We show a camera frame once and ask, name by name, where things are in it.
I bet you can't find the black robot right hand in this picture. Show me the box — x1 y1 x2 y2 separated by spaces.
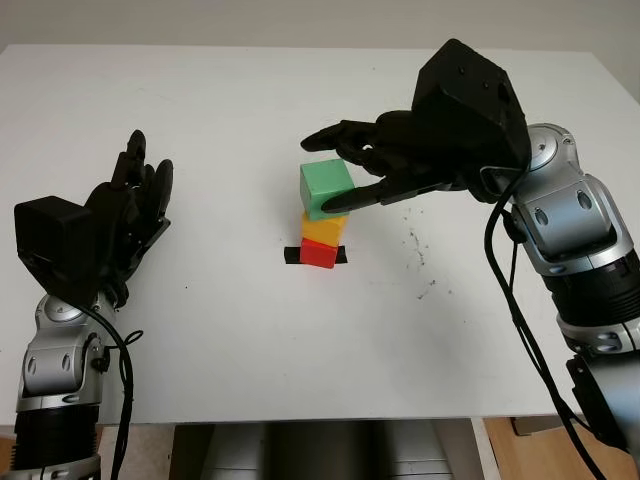
299 109 502 216

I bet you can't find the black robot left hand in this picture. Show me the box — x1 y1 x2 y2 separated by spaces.
82 129 176 308

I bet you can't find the green wooden block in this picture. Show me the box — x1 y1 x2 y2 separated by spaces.
299 159 355 222

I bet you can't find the yellow wooden block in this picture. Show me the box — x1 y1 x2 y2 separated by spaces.
301 209 349 247

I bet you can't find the red wooden block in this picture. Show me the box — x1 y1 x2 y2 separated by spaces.
300 238 337 270

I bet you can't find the black tape strip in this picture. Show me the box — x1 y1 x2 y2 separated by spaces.
283 246 348 266

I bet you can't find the white table leg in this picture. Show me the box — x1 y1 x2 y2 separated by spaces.
469 417 507 480
98 423 175 480

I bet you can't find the grey robot torso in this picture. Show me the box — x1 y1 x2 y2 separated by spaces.
172 422 471 480

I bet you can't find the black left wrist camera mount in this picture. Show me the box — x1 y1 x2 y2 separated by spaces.
13 195 110 307

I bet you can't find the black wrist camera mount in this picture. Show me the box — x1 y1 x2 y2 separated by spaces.
410 38 532 175
13 195 110 307

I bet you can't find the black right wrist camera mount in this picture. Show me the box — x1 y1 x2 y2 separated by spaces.
410 38 532 175

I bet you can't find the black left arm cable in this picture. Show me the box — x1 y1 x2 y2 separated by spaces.
78 303 145 480

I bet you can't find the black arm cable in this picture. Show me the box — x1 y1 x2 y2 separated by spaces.
481 168 612 480
78 303 145 480

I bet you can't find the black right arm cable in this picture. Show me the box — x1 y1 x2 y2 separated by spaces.
481 168 612 480

